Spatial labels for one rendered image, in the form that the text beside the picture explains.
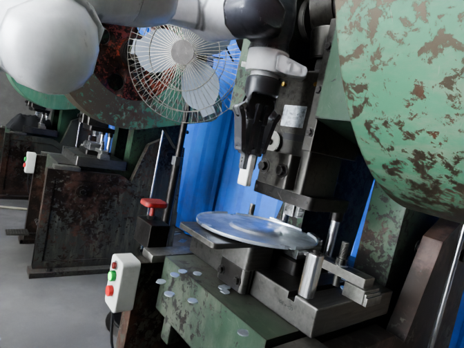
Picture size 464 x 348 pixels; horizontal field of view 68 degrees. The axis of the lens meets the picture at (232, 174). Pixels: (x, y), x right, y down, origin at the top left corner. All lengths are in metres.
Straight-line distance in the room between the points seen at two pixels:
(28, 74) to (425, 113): 0.43
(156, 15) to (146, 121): 1.53
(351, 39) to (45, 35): 0.34
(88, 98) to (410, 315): 1.67
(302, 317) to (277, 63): 0.50
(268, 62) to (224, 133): 2.32
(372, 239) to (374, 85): 0.60
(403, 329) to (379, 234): 0.23
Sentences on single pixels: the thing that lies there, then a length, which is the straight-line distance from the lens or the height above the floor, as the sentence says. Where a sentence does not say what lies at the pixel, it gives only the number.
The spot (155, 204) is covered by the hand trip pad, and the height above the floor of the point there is 0.76.
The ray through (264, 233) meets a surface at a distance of 0.78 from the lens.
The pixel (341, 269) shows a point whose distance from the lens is 0.82.
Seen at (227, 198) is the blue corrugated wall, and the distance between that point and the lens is 2.90.
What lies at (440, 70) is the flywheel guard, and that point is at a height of 1.09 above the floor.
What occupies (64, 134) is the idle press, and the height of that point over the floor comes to 0.69.
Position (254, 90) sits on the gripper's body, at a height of 1.09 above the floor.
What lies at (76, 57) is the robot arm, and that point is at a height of 1.03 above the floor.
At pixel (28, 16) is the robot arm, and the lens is 0.43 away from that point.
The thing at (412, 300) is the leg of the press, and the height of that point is 0.68.
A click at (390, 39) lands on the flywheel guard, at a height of 1.12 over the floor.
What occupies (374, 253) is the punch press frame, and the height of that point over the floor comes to 0.77.
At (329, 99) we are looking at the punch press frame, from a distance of 0.73.
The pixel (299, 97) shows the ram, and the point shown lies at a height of 1.11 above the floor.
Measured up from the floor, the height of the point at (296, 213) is 0.83.
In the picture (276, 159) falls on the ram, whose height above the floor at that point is 0.96.
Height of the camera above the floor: 0.98
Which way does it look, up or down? 6 degrees down
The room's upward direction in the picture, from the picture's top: 12 degrees clockwise
